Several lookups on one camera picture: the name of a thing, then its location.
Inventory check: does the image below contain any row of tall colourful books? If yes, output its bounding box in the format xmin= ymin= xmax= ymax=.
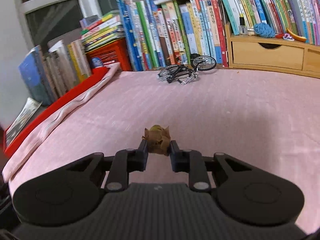
xmin=116 ymin=0 xmax=230 ymax=72

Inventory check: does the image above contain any window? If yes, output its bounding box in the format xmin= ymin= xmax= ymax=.
xmin=15 ymin=0 xmax=143 ymax=47

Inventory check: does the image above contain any folded red pink cloth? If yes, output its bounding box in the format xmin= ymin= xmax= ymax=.
xmin=2 ymin=62 xmax=123 ymax=183

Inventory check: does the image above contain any stack of flat colourful books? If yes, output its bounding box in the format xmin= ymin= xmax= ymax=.
xmin=79 ymin=11 xmax=126 ymax=53

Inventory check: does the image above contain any small glass bottle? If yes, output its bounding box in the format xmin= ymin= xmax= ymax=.
xmin=238 ymin=16 xmax=248 ymax=36

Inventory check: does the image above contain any wooden drawer organizer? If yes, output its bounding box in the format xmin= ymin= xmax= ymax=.
xmin=224 ymin=22 xmax=320 ymax=78

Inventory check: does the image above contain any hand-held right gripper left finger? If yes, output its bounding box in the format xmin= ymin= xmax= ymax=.
xmin=65 ymin=139 xmax=150 ymax=193

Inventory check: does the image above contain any yellow banana toy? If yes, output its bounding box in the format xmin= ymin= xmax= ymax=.
xmin=286 ymin=27 xmax=308 ymax=43

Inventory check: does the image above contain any red plastic basket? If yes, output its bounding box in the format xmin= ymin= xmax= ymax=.
xmin=86 ymin=38 xmax=133 ymax=72

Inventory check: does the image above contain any glossy magazine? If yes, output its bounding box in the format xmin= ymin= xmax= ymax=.
xmin=5 ymin=97 xmax=42 ymax=148

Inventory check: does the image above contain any small gold wrapper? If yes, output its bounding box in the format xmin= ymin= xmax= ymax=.
xmin=142 ymin=125 xmax=172 ymax=157

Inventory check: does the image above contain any blue yarn ball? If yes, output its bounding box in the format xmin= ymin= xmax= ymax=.
xmin=253 ymin=22 xmax=276 ymax=37

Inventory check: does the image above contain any toy bicycle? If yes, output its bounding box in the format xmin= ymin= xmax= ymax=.
xmin=157 ymin=55 xmax=217 ymax=85

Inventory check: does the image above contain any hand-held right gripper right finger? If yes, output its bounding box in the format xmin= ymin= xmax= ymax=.
xmin=169 ymin=140 xmax=254 ymax=193

